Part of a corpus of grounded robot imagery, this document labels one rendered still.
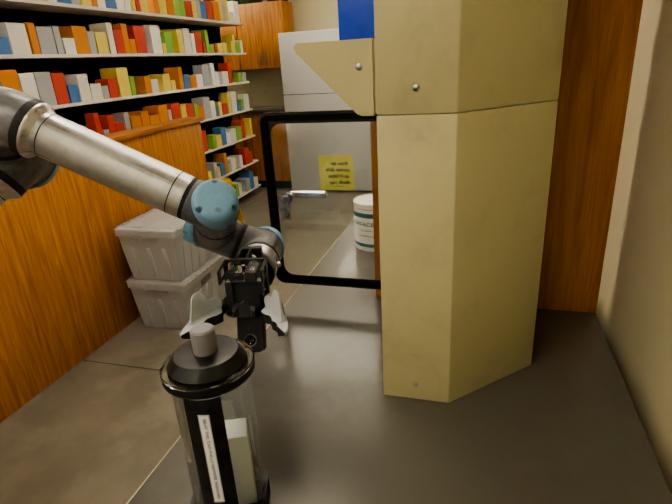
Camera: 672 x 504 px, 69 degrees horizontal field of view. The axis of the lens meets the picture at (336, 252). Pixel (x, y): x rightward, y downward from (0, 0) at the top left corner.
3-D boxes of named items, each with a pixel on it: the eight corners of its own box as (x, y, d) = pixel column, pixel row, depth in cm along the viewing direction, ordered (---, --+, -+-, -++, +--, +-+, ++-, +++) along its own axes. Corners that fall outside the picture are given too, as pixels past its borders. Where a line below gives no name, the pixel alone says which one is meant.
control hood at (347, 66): (408, 96, 97) (408, 41, 94) (375, 116, 68) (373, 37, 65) (352, 98, 100) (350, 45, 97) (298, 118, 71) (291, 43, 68)
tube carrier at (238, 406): (266, 533, 60) (244, 387, 53) (179, 535, 61) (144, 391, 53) (277, 465, 70) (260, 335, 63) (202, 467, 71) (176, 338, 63)
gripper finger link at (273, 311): (280, 305, 69) (251, 283, 76) (284, 342, 71) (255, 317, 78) (300, 298, 70) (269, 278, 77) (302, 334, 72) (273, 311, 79)
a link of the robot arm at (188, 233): (195, 190, 90) (251, 213, 91) (196, 210, 100) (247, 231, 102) (176, 227, 87) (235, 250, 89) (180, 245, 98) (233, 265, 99)
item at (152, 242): (232, 248, 337) (225, 201, 325) (184, 285, 283) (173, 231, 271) (179, 245, 348) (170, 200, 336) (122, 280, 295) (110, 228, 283)
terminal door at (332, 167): (401, 291, 112) (399, 108, 97) (276, 282, 120) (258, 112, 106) (402, 289, 112) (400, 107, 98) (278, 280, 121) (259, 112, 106)
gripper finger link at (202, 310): (163, 303, 71) (213, 280, 78) (170, 338, 73) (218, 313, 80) (176, 308, 69) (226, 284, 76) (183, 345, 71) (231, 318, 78)
